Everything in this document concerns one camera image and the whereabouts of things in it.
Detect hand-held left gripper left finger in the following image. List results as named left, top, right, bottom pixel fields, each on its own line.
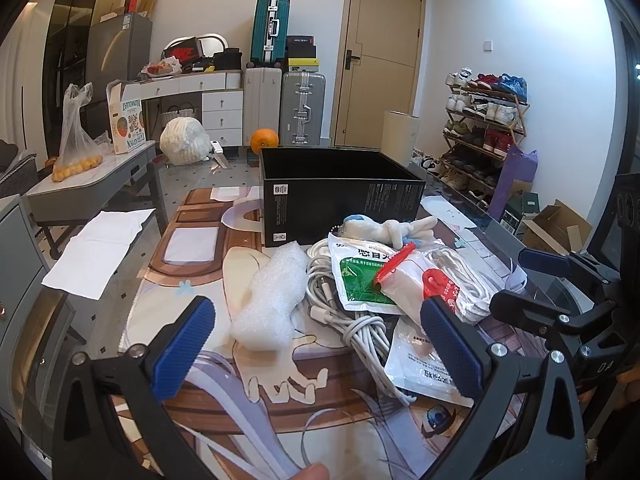
left=52, top=295, right=217, bottom=480

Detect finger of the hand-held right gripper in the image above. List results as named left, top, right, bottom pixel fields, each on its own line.
left=489, top=287, right=618, bottom=356
left=517, top=246, right=621, bottom=287

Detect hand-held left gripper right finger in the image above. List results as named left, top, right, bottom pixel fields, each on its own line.
left=419, top=295, right=586, bottom=480

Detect white foil packet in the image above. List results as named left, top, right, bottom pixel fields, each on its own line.
left=385, top=317, right=476, bottom=408

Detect white rope bundle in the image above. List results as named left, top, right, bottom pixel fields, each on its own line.
left=430, top=247, right=506, bottom=323

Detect red-marked plastic zip bag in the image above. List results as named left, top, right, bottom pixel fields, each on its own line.
left=372, top=242, right=463, bottom=321

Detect white foam wrap piece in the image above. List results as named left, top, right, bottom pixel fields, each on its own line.
left=230, top=240, right=312, bottom=352

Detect green and white packet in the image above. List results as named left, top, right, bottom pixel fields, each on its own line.
left=327, top=232, right=408, bottom=316

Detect white and blue plush toy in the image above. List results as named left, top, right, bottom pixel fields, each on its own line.
left=341, top=213, right=438, bottom=251

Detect white cable bundle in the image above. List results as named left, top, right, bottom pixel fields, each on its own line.
left=305, top=237, right=416, bottom=406

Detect black cardboard box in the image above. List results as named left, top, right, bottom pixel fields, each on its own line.
left=258, top=147, right=426, bottom=248

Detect person's left hand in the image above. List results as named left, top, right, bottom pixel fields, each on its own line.
left=287, top=462, right=331, bottom=480

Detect open cardboard box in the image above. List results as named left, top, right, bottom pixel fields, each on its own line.
left=520, top=199, right=593, bottom=256

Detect green boxes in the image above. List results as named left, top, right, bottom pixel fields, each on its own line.
left=500, top=192, right=541, bottom=236

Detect purple bag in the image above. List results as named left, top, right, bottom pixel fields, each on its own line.
left=487, top=147, right=540, bottom=221

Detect printed desk mat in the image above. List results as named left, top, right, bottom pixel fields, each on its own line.
left=117, top=187, right=531, bottom=480

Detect white paper sheet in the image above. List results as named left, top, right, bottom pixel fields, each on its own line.
left=41, top=208, right=157, bottom=301

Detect wooden shoe rack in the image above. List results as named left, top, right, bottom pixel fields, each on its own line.
left=437, top=67, right=531, bottom=201

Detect pile of assorted shoes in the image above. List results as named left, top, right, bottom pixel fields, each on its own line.
left=415, top=67, right=530, bottom=201

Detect grey drawer cabinet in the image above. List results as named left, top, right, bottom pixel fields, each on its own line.
left=0, top=192, right=51, bottom=361

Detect beige cylindrical air purifier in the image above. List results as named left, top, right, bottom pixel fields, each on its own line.
left=381, top=110, right=422, bottom=163

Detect grey side table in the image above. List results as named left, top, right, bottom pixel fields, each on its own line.
left=25, top=140, right=168, bottom=281

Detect white handheld device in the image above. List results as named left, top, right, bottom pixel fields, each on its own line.
left=207, top=140, right=231, bottom=171

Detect white bundled bag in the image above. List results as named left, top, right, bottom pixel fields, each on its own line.
left=159, top=116, right=213, bottom=165

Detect orange fruit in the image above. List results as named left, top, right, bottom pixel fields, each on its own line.
left=250, top=128, right=280, bottom=156

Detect plastic bag of kumquats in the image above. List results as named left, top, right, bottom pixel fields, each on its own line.
left=51, top=82, right=113, bottom=183

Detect printed kumquat carton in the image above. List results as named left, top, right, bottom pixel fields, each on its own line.
left=106, top=80, right=146, bottom=156

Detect wicker basket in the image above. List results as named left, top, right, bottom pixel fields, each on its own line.
left=160, top=100, right=201, bottom=126

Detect white dresser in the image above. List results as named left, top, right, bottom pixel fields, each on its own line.
left=137, top=71, right=246, bottom=148

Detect white suitcase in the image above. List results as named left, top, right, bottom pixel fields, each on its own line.
left=242, top=66, right=283, bottom=147

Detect beige door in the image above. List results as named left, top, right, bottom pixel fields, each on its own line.
left=330, top=0, right=427, bottom=151

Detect silver suitcase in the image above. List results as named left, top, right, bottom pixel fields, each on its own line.
left=280, top=71, right=327, bottom=146

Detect plastic bag with food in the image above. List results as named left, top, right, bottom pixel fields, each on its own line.
left=142, top=57, right=182, bottom=80

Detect black bag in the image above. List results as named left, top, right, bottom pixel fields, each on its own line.
left=212, top=47, right=243, bottom=72

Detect red and black shoe box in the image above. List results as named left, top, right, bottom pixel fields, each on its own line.
left=162, top=36, right=203, bottom=63

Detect grey refrigerator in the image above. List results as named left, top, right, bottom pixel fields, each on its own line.
left=87, top=12, right=153, bottom=83

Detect dark glass cabinet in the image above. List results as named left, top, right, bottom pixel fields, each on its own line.
left=42, top=0, right=128, bottom=133

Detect chrome chair back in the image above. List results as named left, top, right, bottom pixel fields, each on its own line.
left=197, top=32, right=228, bottom=53

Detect stack of black boxes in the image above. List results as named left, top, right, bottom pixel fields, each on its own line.
left=286, top=35, right=320, bottom=73

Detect teal suitcase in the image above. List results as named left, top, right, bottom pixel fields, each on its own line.
left=248, top=0, right=291, bottom=68

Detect flat cardboard pieces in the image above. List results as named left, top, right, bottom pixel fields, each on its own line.
left=102, top=0, right=162, bottom=21

